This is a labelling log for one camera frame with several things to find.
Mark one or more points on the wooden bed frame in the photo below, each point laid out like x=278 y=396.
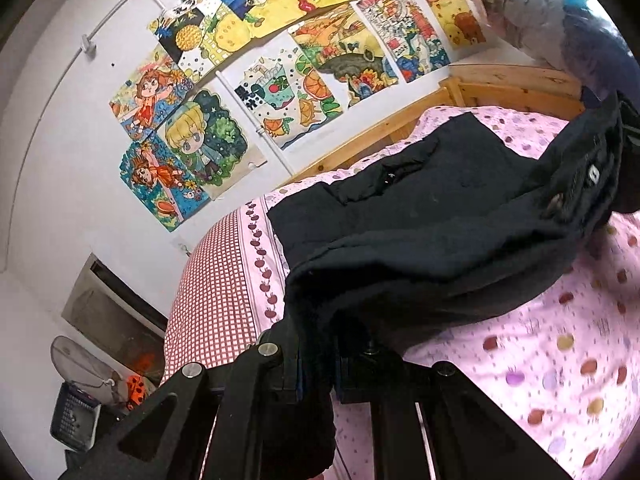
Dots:
x=505 y=85

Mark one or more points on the orange haired girl drawing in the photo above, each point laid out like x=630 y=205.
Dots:
x=150 y=95

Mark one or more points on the fruit drink drawing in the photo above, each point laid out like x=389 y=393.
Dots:
x=280 y=95

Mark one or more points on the flying girl drawing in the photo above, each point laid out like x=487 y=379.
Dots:
x=155 y=180

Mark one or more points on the blond child drawing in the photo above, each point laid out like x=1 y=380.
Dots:
x=200 y=140

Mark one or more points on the black plastic crate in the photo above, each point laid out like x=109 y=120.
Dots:
x=75 y=417

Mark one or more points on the landscape drawing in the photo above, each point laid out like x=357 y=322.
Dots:
x=340 y=50

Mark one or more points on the pink apple print quilt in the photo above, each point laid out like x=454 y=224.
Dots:
x=525 y=360

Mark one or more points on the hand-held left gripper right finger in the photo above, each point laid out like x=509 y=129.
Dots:
x=360 y=380

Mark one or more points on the red checkered bed sheet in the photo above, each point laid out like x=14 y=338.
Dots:
x=210 y=280

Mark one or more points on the grey wall hatch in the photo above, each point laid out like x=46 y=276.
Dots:
x=115 y=315

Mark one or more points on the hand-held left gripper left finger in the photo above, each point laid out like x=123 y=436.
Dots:
x=280 y=375

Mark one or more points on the pineapple drawing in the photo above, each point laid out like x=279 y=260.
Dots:
x=200 y=35

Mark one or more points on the grey blue orange stuffed bundle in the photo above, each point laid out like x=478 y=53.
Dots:
x=540 y=10

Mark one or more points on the red white town drawing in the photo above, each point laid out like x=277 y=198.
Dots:
x=400 y=35

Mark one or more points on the orange toy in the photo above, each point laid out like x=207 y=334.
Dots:
x=140 y=385

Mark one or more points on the black padded jacket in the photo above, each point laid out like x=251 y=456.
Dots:
x=425 y=230

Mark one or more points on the group of colourful wall drawings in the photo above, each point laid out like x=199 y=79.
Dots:
x=272 y=145

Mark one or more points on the yellow bear drawing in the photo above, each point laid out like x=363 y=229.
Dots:
x=450 y=15

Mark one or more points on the white standing fan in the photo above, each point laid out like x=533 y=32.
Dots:
x=82 y=365

